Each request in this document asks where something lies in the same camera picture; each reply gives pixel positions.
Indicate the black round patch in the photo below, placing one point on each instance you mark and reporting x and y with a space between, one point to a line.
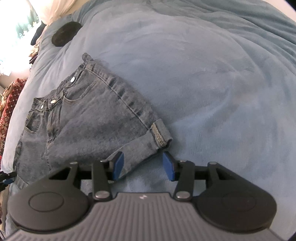
65 34

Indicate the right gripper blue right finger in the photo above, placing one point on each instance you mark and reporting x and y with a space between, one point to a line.
183 172

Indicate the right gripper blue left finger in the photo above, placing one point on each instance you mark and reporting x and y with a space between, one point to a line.
104 171

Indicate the blue denim shorts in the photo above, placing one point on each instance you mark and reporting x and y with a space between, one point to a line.
91 115

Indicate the blue plush blanket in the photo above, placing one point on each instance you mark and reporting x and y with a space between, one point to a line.
221 76

